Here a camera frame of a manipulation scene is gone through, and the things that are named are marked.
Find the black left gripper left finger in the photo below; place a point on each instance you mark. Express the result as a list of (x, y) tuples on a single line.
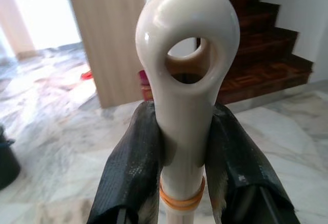
[(130, 172)]

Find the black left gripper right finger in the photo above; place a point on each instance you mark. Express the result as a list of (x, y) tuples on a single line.
[(246, 178)]

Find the small red floor object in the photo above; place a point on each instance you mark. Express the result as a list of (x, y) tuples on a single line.
[(87, 75)]

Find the orange rubber band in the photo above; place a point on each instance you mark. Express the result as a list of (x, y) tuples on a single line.
[(179, 202)]

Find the pink and red container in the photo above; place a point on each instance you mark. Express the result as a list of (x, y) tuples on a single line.
[(145, 85)]

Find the dark wooden staircase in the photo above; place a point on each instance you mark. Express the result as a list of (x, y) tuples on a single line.
[(264, 62)]

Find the black plastic bucket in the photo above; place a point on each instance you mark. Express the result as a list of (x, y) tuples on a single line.
[(6, 162)]

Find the light wooden panel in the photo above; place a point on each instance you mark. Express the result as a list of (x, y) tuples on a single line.
[(107, 42)]

